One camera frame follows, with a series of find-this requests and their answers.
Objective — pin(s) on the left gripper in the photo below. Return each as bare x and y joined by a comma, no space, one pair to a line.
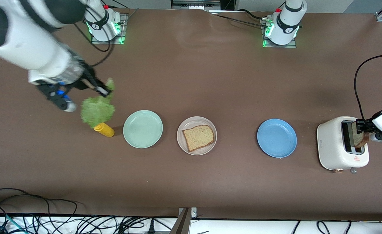
368,124

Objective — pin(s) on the mint green plate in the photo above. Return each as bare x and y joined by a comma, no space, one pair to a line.
143,129

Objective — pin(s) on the black metal frame piece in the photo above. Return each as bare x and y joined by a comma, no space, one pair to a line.
194,4

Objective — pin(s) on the green lettuce leaf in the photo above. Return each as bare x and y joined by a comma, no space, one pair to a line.
96,110

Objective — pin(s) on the black power plug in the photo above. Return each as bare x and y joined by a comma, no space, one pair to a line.
151,226

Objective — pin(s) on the white toaster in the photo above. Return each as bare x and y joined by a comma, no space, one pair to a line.
332,146

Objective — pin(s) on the dark crust bread slice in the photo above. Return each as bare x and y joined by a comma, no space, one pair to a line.
359,140

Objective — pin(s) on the yellow mustard squeeze bottle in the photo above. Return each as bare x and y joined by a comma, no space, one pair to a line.
106,130

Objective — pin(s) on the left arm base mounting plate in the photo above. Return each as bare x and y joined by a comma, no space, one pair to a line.
290,46

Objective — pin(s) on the aluminium profile post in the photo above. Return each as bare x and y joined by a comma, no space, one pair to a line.
182,225

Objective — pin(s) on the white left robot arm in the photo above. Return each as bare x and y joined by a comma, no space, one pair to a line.
287,22

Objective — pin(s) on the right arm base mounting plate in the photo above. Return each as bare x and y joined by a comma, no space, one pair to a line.
106,42

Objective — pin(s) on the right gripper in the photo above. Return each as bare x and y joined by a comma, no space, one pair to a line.
87,79

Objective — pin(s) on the light crust bread slice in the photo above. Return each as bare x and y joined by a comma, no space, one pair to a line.
197,138

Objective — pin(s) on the beige plate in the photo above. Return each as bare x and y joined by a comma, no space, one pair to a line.
207,150

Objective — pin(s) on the small metal bracket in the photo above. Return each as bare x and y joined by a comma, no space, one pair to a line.
194,213

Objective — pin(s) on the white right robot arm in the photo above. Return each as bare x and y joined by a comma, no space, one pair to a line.
21,42

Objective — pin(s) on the blue plate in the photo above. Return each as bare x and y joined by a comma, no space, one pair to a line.
277,138

